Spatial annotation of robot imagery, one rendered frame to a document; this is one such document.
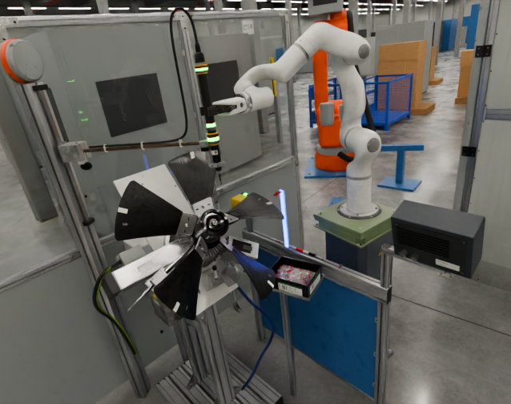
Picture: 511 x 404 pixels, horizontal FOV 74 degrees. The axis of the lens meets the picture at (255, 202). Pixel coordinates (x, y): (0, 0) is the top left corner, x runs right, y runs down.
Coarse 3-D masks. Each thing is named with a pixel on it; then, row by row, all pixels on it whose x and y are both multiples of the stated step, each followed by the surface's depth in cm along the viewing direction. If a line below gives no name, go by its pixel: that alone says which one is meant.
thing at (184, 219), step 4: (184, 216) 131; (188, 216) 132; (192, 216) 132; (196, 216) 133; (180, 220) 131; (184, 220) 132; (188, 220) 132; (192, 220) 133; (180, 224) 132; (184, 224) 133; (188, 224) 133; (192, 224) 134; (180, 228) 133; (184, 228) 133; (188, 228) 134; (192, 228) 134; (176, 232) 133; (180, 232) 134; (188, 232) 135
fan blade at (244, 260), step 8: (232, 248) 136; (240, 256) 136; (240, 264) 131; (248, 264) 135; (256, 264) 143; (248, 272) 131; (256, 272) 135; (264, 272) 142; (272, 272) 147; (256, 280) 131; (264, 280) 136; (272, 280) 141; (256, 288) 128; (264, 288) 132; (272, 288) 136; (264, 296) 129
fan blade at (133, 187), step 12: (132, 180) 123; (132, 192) 123; (144, 192) 124; (120, 204) 122; (132, 204) 123; (144, 204) 124; (156, 204) 126; (168, 204) 128; (120, 216) 122; (132, 216) 124; (144, 216) 125; (156, 216) 127; (168, 216) 128; (180, 216) 130; (120, 228) 123; (132, 228) 125; (144, 228) 127; (156, 228) 129; (168, 228) 130
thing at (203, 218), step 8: (200, 216) 131; (208, 216) 132; (216, 216) 133; (224, 216) 135; (200, 224) 129; (208, 224) 130; (216, 224) 132; (224, 224) 134; (192, 232) 137; (200, 232) 131; (208, 232) 128; (216, 232) 131; (224, 232) 131; (192, 240) 136; (208, 240) 133; (216, 240) 135; (208, 248) 138
